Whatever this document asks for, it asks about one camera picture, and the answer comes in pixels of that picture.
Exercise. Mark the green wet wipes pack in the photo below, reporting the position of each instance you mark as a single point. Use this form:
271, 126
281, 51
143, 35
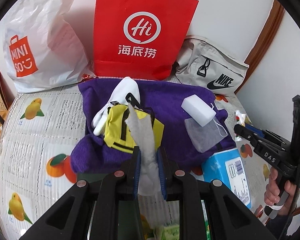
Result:
170, 232

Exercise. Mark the fruit print white sachet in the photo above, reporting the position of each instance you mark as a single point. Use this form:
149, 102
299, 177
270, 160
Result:
240, 120

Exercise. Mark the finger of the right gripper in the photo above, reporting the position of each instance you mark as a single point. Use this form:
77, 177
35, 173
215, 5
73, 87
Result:
246, 134
254, 130

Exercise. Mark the white sock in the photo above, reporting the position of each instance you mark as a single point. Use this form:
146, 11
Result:
125, 86

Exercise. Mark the purple towel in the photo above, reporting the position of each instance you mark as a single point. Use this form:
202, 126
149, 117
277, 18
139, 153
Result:
92, 155

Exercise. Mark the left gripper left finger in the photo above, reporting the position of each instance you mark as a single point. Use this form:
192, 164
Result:
131, 168

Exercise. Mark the white Miniso plastic bag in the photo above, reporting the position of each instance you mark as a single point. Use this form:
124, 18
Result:
41, 49

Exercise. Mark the beige Nike bag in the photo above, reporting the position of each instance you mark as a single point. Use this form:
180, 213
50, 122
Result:
203, 63

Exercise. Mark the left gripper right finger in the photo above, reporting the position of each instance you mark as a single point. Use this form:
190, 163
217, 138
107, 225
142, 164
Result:
167, 168

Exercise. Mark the dark green gift box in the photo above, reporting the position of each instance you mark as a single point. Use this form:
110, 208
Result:
128, 223

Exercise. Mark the white sponge block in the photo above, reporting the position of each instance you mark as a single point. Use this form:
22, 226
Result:
198, 109

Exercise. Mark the blue tissue pack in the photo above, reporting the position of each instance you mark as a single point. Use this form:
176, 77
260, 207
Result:
227, 166

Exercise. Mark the fruit print tablecloth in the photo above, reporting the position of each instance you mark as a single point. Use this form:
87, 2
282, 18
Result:
37, 140

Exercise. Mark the brown wooden door frame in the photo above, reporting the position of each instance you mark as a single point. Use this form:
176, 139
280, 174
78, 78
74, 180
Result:
264, 39

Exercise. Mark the person right hand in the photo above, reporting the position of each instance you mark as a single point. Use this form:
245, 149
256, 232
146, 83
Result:
271, 195

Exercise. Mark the yellow Adidas mini bag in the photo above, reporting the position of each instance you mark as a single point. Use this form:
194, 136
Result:
117, 134

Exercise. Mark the red Haidilao paper bag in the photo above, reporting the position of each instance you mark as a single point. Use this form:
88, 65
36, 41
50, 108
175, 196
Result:
139, 38

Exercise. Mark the white fluffy cloth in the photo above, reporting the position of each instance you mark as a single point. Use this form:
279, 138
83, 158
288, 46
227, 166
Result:
142, 133

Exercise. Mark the clear mesh pouch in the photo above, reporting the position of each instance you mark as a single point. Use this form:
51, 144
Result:
204, 138

